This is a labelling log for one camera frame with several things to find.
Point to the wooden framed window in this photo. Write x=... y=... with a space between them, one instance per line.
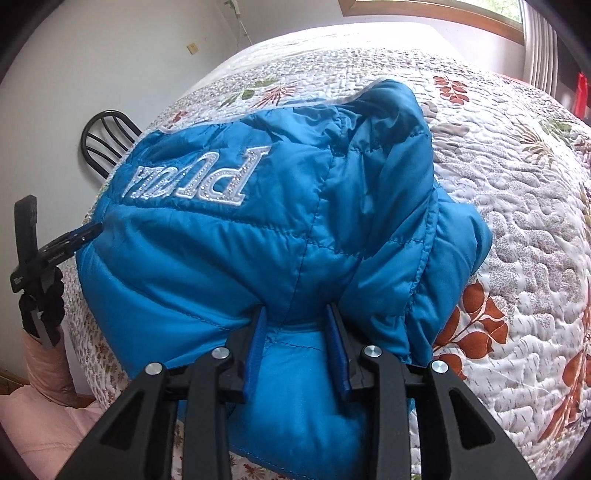
x=438 y=25

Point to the grey pleated curtain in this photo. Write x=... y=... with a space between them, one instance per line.
x=542 y=46

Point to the blue down jacket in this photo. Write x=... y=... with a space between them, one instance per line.
x=277 y=258

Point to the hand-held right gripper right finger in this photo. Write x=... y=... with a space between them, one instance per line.
x=338 y=353

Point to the floral quilted bedspread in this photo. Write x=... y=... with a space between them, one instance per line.
x=508 y=207

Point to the white quilted blanket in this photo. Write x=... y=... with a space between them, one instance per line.
x=323 y=39

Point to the person's pink jacket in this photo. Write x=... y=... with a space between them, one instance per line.
x=41 y=438

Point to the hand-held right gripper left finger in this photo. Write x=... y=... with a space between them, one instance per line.
x=257 y=344

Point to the black spindle-back chair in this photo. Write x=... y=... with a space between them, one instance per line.
x=87 y=138

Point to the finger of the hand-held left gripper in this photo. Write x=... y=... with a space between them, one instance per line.
x=83 y=232
x=62 y=253

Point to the wall socket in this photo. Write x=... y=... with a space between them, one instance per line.
x=192 y=48

